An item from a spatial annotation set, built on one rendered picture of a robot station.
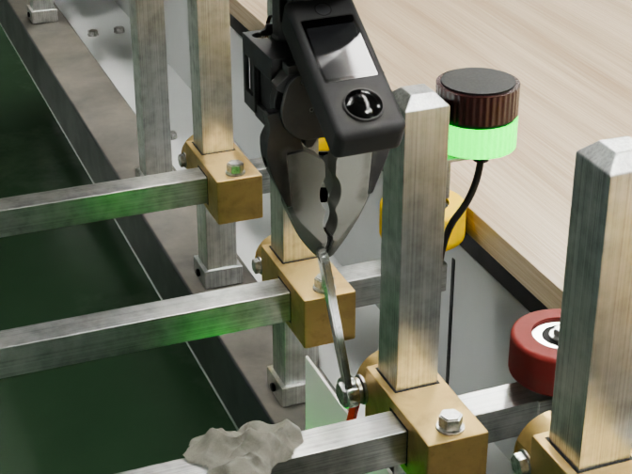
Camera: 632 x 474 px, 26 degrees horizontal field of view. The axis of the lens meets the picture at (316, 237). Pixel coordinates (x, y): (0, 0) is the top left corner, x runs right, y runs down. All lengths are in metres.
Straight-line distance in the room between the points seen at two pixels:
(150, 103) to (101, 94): 0.39
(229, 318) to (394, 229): 0.27
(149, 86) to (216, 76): 0.28
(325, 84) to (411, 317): 0.25
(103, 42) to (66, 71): 0.37
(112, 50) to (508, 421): 1.59
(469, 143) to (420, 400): 0.21
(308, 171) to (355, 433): 0.22
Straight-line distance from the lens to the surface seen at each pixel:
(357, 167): 0.94
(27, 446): 2.53
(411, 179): 0.97
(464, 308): 1.44
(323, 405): 1.21
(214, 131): 1.47
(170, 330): 1.21
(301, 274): 1.24
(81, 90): 2.12
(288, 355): 1.31
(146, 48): 1.70
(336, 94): 0.84
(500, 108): 0.97
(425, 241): 1.00
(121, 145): 1.92
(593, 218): 0.75
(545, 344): 1.06
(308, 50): 0.87
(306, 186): 0.93
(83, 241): 3.20
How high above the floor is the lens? 1.46
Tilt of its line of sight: 27 degrees down
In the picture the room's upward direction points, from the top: straight up
